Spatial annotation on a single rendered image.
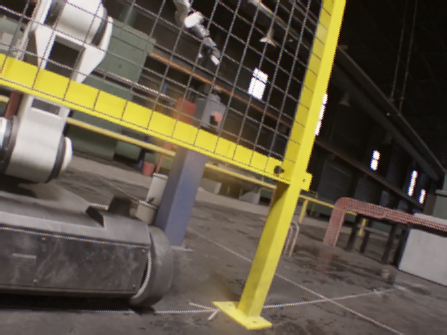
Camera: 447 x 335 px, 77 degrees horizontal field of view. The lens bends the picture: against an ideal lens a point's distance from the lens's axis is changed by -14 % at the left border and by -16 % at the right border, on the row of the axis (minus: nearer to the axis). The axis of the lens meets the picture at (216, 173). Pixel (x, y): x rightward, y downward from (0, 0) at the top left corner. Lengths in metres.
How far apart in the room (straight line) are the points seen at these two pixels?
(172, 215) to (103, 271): 0.80
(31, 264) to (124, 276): 0.20
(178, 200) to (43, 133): 0.78
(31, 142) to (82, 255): 0.30
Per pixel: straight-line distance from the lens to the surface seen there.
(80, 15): 0.87
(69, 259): 0.63
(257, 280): 0.91
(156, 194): 1.71
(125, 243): 0.67
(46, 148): 0.81
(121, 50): 9.60
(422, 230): 3.41
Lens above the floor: 0.34
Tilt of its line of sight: 1 degrees up
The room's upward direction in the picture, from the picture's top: 17 degrees clockwise
